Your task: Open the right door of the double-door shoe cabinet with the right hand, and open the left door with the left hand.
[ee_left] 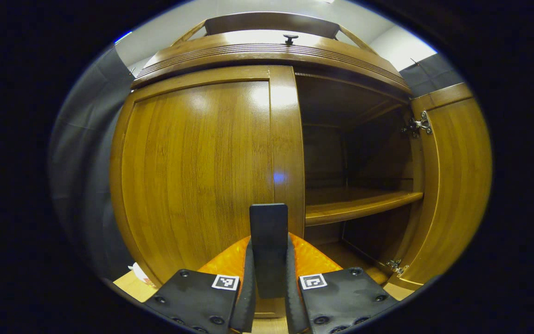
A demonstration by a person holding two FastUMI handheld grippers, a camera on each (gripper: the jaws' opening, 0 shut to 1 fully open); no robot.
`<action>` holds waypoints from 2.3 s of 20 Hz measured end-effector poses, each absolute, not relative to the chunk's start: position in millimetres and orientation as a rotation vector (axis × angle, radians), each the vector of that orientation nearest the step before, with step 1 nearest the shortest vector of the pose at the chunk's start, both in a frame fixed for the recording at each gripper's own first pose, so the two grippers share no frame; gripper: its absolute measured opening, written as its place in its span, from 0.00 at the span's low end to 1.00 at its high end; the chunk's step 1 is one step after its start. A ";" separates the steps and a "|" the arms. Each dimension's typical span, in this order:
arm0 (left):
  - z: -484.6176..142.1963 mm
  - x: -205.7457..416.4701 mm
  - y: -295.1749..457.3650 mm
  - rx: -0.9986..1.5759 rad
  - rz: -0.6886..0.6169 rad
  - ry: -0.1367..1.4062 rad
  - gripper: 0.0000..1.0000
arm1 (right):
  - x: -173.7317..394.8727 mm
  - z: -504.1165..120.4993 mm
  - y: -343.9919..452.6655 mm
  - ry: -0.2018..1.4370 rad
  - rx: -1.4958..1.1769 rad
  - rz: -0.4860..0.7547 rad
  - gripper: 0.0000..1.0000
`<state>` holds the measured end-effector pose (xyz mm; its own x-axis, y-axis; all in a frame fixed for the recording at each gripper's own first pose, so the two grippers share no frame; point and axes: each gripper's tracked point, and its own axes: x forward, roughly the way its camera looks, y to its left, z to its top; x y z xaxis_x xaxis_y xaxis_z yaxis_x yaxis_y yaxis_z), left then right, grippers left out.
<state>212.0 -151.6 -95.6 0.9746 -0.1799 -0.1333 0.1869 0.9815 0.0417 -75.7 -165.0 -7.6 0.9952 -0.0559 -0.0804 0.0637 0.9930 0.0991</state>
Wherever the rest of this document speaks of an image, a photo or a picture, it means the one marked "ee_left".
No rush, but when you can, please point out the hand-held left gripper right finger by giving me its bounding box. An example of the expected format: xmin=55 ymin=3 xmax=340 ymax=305
xmin=285 ymin=232 xmax=399 ymax=334

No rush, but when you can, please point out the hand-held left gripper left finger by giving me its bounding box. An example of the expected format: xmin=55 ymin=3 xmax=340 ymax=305
xmin=144 ymin=236 xmax=256 ymax=334

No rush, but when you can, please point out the wooden cabinet door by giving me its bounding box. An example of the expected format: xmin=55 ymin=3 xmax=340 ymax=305
xmin=109 ymin=65 xmax=306 ymax=320
xmin=387 ymin=83 xmax=493 ymax=292

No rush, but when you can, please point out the wooden double-door shoe cabinet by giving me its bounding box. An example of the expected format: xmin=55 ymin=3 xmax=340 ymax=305
xmin=130 ymin=12 xmax=427 ymax=288

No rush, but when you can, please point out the metal door hinge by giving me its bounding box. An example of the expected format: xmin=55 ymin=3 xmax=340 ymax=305
xmin=400 ymin=110 xmax=433 ymax=139
xmin=385 ymin=258 xmax=410 ymax=276

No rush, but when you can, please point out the small white crumpled object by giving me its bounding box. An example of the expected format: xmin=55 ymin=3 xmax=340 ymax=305
xmin=128 ymin=262 xmax=154 ymax=285

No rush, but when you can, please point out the wooden inner shelf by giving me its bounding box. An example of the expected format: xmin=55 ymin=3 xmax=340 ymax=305
xmin=305 ymin=186 xmax=424 ymax=227

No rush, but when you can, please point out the wooden drawer with black knob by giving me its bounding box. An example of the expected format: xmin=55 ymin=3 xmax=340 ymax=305
xmin=135 ymin=29 xmax=410 ymax=91

